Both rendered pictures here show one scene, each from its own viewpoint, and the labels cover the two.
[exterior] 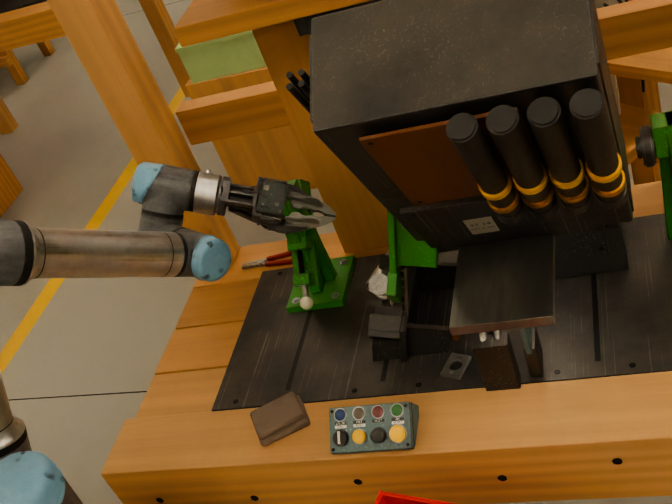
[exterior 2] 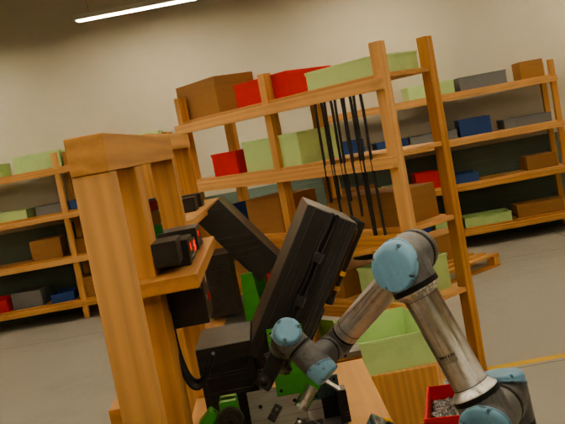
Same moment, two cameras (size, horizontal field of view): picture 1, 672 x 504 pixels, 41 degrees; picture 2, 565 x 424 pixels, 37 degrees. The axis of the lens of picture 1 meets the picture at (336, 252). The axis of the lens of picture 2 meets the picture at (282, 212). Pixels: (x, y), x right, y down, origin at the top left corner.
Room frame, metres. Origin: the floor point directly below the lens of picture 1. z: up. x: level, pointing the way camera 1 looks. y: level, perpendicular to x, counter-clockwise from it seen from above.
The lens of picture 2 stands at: (2.35, 2.22, 1.85)
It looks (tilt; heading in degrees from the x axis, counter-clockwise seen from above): 5 degrees down; 245
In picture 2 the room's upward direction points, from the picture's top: 11 degrees counter-clockwise
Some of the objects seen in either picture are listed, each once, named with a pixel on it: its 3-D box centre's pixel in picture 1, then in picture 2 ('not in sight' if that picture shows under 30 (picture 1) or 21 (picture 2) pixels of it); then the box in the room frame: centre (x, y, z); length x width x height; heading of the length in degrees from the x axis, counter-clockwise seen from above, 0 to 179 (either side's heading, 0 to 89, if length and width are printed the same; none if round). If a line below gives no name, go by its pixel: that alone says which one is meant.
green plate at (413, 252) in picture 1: (413, 222); (289, 357); (1.29, -0.14, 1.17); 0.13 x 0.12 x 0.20; 65
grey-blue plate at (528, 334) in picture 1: (529, 332); (326, 396); (1.13, -0.25, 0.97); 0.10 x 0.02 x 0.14; 155
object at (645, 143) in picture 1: (644, 146); not in sight; (1.30, -0.58, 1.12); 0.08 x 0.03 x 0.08; 155
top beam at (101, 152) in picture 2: not in sight; (134, 151); (1.59, -0.36, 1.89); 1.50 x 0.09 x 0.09; 65
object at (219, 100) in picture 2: not in sight; (308, 226); (-0.35, -3.05, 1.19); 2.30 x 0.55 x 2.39; 104
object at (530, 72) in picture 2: not in sight; (441, 165); (-4.30, -6.72, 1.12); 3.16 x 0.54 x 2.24; 153
